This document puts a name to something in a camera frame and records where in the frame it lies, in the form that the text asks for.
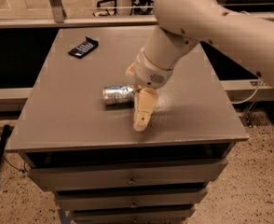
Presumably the grey drawer cabinet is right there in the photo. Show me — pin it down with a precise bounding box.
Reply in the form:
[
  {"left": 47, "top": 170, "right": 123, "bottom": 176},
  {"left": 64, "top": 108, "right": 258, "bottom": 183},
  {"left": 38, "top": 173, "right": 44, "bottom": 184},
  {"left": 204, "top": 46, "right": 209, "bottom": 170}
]
[{"left": 7, "top": 24, "right": 250, "bottom": 224}]

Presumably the silver blue redbull can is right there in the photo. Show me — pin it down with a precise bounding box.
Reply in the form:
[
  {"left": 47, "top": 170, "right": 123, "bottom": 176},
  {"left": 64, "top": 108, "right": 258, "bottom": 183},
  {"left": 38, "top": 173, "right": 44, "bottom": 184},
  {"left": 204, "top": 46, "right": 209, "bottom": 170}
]
[{"left": 103, "top": 84, "right": 136, "bottom": 105}]

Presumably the grey drawer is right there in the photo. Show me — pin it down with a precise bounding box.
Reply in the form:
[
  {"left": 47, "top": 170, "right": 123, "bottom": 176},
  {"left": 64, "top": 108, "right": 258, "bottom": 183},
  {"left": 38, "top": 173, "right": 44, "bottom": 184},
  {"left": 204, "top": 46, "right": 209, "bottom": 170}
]
[
  {"left": 55, "top": 189, "right": 207, "bottom": 211},
  {"left": 72, "top": 205, "right": 195, "bottom": 224},
  {"left": 29, "top": 158, "right": 227, "bottom": 191}
]

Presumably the black office chair base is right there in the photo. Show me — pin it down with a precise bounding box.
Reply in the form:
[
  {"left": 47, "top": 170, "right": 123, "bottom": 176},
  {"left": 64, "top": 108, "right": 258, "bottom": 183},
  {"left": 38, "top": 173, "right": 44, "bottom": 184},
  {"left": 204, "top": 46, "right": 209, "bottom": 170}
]
[{"left": 92, "top": 0, "right": 155, "bottom": 17}]

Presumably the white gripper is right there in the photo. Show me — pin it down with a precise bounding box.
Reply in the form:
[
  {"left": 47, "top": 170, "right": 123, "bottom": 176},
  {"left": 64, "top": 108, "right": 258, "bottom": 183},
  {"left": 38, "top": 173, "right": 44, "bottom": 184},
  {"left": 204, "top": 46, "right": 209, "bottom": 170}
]
[{"left": 125, "top": 48, "right": 173, "bottom": 132}]

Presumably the bottom grey drawer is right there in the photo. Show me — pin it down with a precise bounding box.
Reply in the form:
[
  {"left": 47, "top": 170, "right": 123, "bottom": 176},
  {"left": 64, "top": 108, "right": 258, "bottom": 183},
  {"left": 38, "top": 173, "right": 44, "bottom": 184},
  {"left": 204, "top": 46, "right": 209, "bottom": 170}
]
[{"left": 72, "top": 205, "right": 195, "bottom": 224}]

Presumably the middle grey drawer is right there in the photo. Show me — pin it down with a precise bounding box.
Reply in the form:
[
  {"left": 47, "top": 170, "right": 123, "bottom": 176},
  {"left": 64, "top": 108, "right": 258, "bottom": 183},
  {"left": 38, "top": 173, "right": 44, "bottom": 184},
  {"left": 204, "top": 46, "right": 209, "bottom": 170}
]
[{"left": 55, "top": 189, "right": 207, "bottom": 211}]

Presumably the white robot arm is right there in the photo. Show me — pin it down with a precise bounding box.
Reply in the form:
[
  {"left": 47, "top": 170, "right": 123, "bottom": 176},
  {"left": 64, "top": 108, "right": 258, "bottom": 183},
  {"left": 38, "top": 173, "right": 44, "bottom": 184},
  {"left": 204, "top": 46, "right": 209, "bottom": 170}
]
[{"left": 126, "top": 0, "right": 274, "bottom": 132}]

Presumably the top grey drawer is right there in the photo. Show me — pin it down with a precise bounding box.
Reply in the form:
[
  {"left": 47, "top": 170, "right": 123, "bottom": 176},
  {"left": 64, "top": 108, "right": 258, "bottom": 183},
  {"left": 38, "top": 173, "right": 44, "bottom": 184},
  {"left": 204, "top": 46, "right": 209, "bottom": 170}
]
[{"left": 29, "top": 158, "right": 227, "bottom": 191}]

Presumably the white cable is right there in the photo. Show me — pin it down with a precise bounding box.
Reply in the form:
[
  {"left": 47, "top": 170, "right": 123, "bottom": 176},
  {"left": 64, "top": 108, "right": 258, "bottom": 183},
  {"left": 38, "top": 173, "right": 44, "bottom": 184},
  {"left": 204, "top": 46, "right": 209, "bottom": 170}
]
[{"left": 230, "top": 77, "right": 266, "bottom": 105}]

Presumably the grey metal railing frame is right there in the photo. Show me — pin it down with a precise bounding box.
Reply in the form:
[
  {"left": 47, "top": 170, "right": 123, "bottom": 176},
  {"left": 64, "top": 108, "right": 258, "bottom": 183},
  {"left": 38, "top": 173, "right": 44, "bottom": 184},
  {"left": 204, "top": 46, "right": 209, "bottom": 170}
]
[{"left": 0, "top": 0, "right": 274, "bottom": 28}]

